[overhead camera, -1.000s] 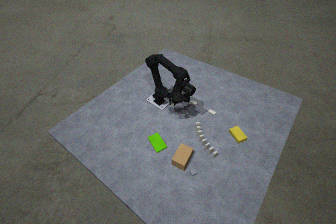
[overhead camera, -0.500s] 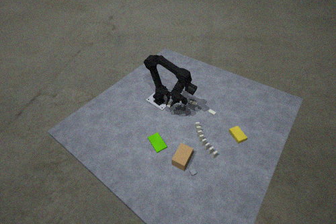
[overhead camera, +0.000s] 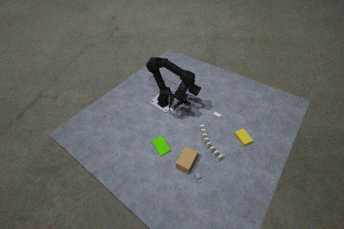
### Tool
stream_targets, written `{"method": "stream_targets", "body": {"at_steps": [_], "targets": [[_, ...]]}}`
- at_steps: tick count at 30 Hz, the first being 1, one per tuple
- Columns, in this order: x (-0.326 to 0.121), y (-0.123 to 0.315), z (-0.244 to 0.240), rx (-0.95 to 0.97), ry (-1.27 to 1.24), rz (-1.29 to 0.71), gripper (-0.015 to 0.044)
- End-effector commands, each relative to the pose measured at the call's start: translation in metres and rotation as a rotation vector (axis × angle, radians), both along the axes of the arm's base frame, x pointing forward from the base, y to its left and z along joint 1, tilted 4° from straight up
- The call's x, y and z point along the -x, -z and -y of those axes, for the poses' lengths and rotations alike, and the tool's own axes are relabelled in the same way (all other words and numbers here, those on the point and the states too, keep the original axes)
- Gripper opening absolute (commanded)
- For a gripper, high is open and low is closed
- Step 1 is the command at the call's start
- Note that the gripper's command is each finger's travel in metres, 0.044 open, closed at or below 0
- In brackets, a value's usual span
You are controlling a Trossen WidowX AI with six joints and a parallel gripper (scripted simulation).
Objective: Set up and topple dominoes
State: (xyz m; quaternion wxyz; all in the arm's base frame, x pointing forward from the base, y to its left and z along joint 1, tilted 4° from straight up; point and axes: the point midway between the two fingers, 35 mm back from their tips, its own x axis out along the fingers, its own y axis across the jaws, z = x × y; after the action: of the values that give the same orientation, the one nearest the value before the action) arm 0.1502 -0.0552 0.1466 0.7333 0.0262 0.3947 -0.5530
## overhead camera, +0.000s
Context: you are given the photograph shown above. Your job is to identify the yellow block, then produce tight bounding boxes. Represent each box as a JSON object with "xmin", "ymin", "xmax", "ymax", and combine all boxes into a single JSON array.
[{"xmin": 234, "ymin": 129, "xmax": 254, "ymax": 146}]

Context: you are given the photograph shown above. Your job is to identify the brown rectangular block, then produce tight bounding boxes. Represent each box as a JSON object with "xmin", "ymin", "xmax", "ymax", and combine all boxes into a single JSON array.
[{"xmin": 175, "ymin": 146, "xmax": 198, "ymax": 175}]

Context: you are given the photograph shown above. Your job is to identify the green rectangular block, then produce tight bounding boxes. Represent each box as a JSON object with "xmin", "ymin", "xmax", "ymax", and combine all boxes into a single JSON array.
[{"xmin": 152, "ymin": 136, "xmax": 171, "ymax": 156}]

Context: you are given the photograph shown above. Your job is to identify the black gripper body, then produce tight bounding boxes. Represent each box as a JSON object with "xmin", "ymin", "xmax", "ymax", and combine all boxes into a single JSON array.
[{"xmin": 164, "ymin": 87, "xmax": 191, "ymax": 107}]

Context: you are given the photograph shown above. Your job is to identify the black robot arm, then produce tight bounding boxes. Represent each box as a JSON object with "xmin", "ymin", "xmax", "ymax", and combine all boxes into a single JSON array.
[{"xmin": 147, "ymin": 57, "xmax": 201, "ymax": 108}]

